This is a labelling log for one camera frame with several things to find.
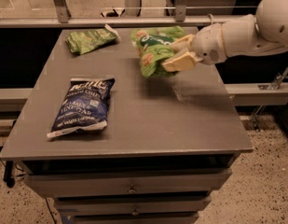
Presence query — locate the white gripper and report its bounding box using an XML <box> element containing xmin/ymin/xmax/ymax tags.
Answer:
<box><xmin>162</xmin><ymin>23</ymin><xmax>226</xmax><ymax>72</ymax></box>

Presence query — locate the green rice chip bag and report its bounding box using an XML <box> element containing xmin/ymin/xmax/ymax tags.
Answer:
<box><xmin>130</xmin><ymin>26</ymin><xmax>185</xmax><ymax>78</ymax></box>

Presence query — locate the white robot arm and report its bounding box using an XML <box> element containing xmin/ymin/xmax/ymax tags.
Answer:
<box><xmin>161</xmin><ymin>0</ymin><xmax>288</xmax><ymax>72</ymax></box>

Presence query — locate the green snack bag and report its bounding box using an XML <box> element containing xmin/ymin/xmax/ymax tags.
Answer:
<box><xmin>65</xmin><ymin>24</ymin><xmax>120</xmax><ymax>55</ymax></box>

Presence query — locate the blue kettle chip bag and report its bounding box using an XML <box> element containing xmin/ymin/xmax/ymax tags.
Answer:
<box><xmin>47</xmin><ymin>78</ymin><xmax>115</xmax><ymax>139</ymax></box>

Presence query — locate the grey drawer cabinet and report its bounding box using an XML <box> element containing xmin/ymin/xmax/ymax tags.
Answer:
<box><xmin>1</xmin><ymin>29</ymin><xmax>253</xmax><ymax>224</ymax></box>

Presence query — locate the metal railing frame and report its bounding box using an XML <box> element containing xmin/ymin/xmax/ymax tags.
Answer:
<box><xmin>0</xmin><ymin>0</ymin><xmax>261</xmax><ymax>28</ymax></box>

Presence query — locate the black cable on floor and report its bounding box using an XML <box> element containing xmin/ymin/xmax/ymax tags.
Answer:
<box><xmin>0</xmin><ymin>143</ymin><xmax>26</xmax><ymax>189</ymax></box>

